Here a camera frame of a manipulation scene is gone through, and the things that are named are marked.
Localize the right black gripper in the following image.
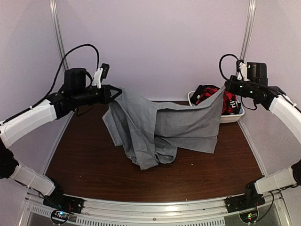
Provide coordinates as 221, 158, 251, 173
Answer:
225, 74, 257, 98

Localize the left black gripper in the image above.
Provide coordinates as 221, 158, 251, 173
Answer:
73, 85, 122, 106

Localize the white plastic basket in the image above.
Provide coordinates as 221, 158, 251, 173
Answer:
187, 90, 245, 124

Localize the grey long sleeve shirt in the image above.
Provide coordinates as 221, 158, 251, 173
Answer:
103, 89, 224, 170

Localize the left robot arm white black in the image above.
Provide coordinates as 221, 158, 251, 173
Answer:
0, 64, 122, 209

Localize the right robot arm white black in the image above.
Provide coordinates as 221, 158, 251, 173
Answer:
224, 59, 301, 208

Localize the black shirt in basket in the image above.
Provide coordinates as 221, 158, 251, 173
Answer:
190, 85, 241, 106

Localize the red black plaid shirt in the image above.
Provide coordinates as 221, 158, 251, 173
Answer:
195, 86, 240, 115

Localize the right circuit board with leds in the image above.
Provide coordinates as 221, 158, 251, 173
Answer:
239, 211, 259, 224

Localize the circuit board with leds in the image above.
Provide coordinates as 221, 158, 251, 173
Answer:
50, 210, 70, 224
239, 211, 259, 224

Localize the left circuit board with leds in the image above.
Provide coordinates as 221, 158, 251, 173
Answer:
50, 210, 70, 224

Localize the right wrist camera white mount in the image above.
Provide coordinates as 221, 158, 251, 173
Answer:
237, 60, 249, 81

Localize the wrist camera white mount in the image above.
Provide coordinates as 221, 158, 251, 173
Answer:
237, 60, 249, 81
91, 63, 110, 89

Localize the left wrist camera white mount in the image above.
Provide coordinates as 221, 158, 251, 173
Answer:
91, 63, 110, 89

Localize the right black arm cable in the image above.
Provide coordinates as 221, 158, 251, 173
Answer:
219, 53, 259, 111

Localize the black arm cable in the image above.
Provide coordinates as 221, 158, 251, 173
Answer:
219, 53, 259, 111
0, 43, 100, 125

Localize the right aluminium frame post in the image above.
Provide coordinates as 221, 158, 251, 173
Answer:
240, 0, 256, 60

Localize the aluminium frame post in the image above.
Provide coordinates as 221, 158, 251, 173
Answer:
240, 0, 256, 60
49, 0, 65, 60

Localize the left aluminium frame post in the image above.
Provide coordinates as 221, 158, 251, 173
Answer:
49, 0, 65, 60

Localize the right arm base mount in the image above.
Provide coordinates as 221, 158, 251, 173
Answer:
224, 194, 265, 213

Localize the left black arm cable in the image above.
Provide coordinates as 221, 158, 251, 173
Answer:
0, 43, 100, 125

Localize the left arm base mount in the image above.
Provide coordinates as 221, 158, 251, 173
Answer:
41, 192, 84, 214

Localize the front aluminium rail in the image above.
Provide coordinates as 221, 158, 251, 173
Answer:
23, 193, 290, 226

